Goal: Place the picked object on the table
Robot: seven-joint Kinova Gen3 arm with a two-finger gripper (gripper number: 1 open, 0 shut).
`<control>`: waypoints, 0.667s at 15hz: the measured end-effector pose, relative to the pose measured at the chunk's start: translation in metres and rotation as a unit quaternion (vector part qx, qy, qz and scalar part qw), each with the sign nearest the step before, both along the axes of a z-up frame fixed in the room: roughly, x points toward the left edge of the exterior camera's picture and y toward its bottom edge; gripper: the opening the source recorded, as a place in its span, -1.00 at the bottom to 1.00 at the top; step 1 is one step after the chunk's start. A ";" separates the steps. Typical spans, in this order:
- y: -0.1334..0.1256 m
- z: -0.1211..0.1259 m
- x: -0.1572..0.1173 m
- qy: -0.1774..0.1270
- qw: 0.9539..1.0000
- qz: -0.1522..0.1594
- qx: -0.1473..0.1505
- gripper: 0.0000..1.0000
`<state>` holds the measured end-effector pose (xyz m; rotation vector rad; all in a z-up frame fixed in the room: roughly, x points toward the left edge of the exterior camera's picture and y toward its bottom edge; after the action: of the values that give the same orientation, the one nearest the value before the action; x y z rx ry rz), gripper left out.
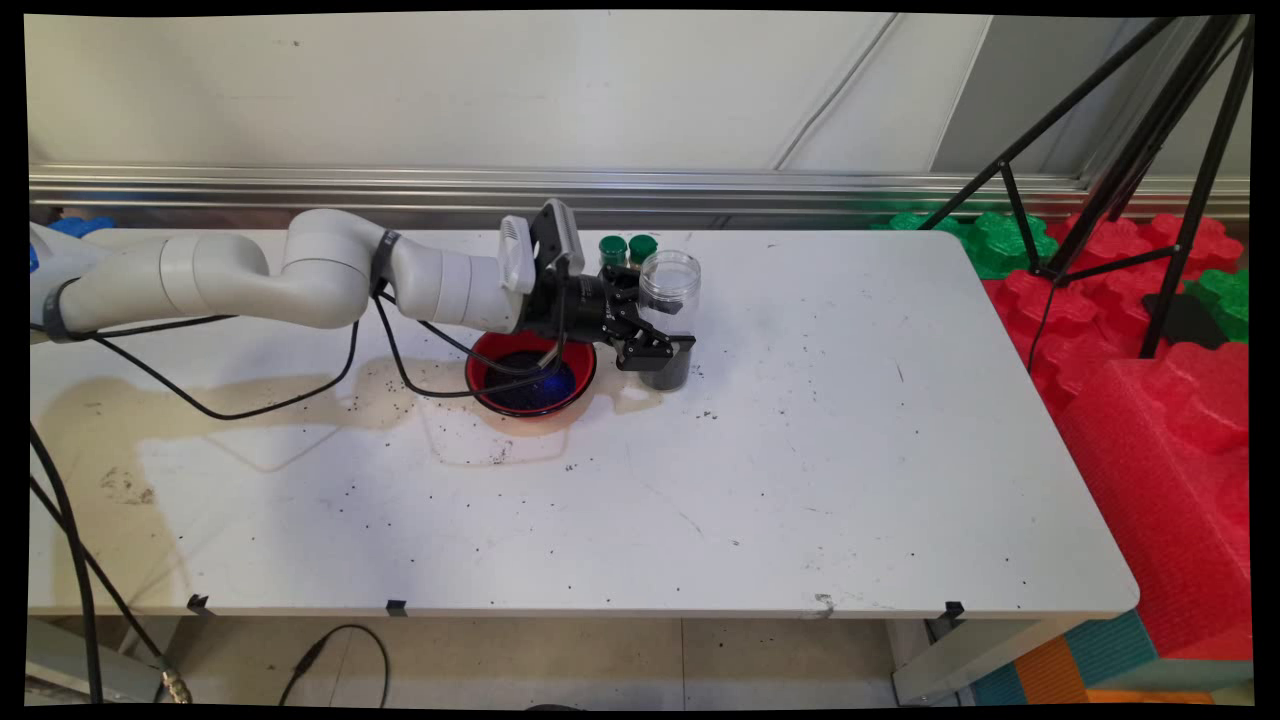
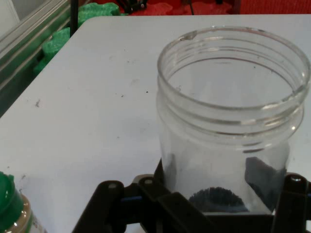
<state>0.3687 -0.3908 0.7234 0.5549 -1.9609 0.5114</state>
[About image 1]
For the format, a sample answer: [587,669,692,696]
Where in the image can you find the black cable strap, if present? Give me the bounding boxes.
[368,230,402,298]
[42,277,93,344]

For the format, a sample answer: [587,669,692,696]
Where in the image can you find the colourful foam mat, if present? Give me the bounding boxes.
[970,610,1253,706]

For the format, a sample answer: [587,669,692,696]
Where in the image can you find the white wall cable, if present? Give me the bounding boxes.
[773,12,901,173]

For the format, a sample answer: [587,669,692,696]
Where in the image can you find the red bowl black rim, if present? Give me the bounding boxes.
[465,330,599,419]

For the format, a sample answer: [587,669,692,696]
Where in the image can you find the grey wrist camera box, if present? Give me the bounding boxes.
[528,198,586,281]

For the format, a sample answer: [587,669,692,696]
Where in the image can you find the black floor cable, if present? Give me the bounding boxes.
[278,625,389,709]

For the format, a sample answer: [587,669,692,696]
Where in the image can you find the black tripod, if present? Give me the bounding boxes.
[915,14,1256,361]

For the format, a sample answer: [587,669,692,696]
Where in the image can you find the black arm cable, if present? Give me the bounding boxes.
[95,290,571,421]

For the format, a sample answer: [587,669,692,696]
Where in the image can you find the black cable metal connector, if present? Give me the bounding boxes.
[28,425,193,704]

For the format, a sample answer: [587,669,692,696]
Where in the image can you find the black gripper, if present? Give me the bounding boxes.
[520,262,698,373]

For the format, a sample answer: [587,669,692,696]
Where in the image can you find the clear plastic jar black seeds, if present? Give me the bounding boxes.
[638,250,703,392]

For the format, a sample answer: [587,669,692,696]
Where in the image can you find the white table leg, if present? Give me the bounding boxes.
[890,615,1091,706]
[28,618,181,701]

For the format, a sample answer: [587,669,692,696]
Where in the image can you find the black seed heap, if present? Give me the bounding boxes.
[488,350,579,413]

